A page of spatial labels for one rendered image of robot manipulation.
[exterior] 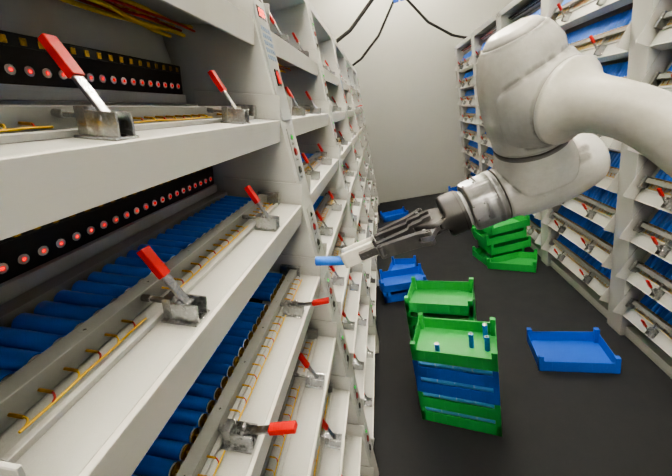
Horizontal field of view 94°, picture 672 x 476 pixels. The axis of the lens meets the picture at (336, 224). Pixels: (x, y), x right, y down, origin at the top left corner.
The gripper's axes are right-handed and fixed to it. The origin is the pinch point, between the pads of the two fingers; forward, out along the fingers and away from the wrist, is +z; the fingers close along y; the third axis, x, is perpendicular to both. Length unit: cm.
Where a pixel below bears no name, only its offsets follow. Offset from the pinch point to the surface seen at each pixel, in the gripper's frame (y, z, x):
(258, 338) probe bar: 12.3, 20.2, 2.7
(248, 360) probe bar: 17.3, 20.1, 2.8
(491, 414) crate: -37, -6, 95
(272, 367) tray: 15.8, 18.4, 6.6
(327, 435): 1.2, 28.5, 40.5
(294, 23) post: -84, 1, -65
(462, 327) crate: -59, -9, 72
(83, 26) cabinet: 5, 20, -53
